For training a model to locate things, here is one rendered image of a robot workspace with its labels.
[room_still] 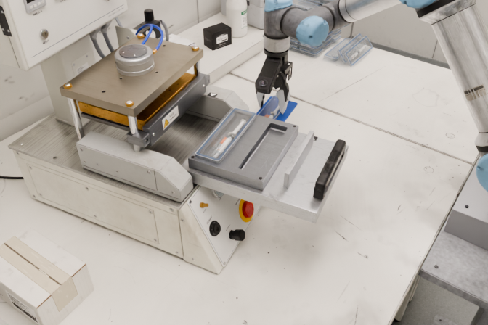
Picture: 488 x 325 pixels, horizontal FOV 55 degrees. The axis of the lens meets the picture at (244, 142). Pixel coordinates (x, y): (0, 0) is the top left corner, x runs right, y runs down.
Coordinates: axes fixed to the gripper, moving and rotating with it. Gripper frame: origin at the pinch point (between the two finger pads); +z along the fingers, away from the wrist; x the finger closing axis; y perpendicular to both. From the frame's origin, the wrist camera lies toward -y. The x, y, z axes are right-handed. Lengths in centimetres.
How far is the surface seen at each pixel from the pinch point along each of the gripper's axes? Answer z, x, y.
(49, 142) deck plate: -15, 32, -56
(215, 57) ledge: -1.6, 30.7, 19.1
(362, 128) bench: 3.0, -27.6, 7.4
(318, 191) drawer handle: -21, -31, -50
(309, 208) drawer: -19, -31, -53
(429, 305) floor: 78, -64, 12
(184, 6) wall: -10, 54, 37
